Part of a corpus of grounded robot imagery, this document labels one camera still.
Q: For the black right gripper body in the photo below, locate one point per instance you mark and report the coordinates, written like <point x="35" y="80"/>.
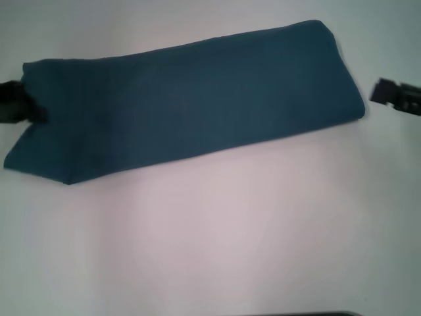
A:
<point x="411" y="98"/>

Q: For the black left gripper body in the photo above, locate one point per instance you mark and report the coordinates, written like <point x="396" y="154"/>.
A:
<point x="10" y="102"/>

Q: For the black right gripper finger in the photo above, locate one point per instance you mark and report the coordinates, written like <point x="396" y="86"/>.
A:
<point x="383" y="92"/>

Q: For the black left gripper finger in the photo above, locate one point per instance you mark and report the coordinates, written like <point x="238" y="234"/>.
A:
<point x="37" y="113"/>

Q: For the blue shirt with pink print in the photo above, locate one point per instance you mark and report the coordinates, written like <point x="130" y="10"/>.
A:
<point x="197" y="98"/>

